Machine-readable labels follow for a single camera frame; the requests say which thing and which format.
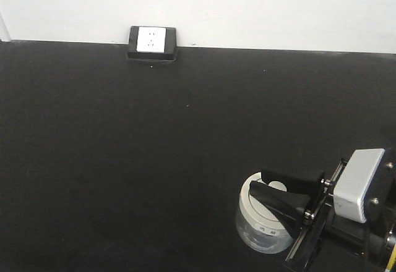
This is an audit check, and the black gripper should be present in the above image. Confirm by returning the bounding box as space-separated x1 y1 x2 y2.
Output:
249 153 395 271

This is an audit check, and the glass jar white lid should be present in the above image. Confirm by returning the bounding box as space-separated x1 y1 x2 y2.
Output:
236 172 293 254

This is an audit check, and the black white power socket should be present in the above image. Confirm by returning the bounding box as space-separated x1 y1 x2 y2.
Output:
127 26 178 62

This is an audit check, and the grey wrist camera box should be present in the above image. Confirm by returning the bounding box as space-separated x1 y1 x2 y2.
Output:
333 148 385 223

